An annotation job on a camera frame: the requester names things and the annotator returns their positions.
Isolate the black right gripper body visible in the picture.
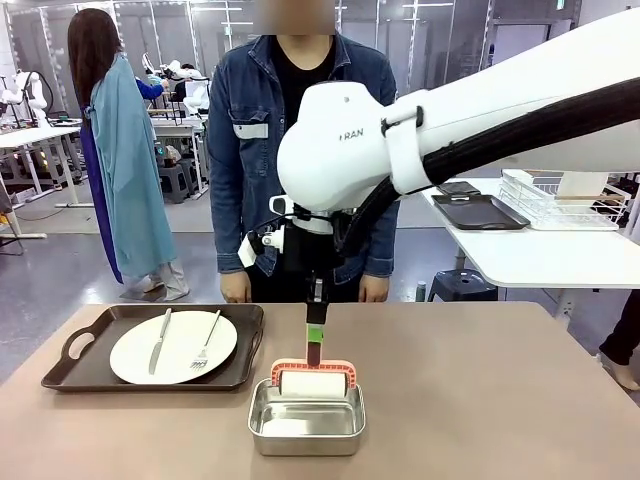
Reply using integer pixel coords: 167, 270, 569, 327
282, 219, 335, 275

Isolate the dark brown serving tray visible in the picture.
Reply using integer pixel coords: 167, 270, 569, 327
40, 303, 265, 393
430, 193, 531, 231

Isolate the coral lint roller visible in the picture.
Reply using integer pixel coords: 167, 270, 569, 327
269, 338, 360, 402

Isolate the silver fork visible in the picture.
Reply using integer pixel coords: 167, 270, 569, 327
189, 309, 222, 371

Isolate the silver table knife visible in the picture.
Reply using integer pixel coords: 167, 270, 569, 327
148, 308, 173, 375

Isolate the person's right forearm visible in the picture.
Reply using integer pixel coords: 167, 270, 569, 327
208, 194, 251, 276

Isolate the person's left forearm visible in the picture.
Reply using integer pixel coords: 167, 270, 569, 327
367, 209, 402, 279

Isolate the person's left hand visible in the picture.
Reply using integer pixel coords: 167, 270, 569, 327
359, 275, 390, 303

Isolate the person's right hand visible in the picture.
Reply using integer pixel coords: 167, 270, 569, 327
221, 272, 251, 304

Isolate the person in denim jacket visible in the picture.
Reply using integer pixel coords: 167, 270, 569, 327
207, 29, 402, 304

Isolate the rectangular steel container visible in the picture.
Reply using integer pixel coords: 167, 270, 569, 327
247, 377, 367, 457

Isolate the grey plastic stool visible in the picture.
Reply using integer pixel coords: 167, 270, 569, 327
158, 158, 201, 204

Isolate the black plastic stool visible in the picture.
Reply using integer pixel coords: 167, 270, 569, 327
427, 268, 499, 303

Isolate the white background desk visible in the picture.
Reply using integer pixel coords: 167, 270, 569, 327
149, 115, 211, 197

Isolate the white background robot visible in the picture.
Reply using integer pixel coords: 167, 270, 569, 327
164, 59, 212, 119
0, 69, 54, 126

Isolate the long-haired woman in blue gown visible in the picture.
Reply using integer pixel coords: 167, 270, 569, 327
67, 7, 192, 302

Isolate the white side table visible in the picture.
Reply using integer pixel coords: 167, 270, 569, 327
419, 177, 640, 292

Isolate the white background table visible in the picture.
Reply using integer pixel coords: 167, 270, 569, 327
0, 124, 86, 209

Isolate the person in black trousers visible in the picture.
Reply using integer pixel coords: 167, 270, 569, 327
597, 287, 640, 392

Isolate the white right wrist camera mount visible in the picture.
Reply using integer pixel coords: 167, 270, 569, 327
237, 219, 287, 272

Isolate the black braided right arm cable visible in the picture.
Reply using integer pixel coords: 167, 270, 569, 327
332, 77, 640, 252

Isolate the white wire dish rack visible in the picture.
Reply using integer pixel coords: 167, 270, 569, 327
499, 168, 629, 232

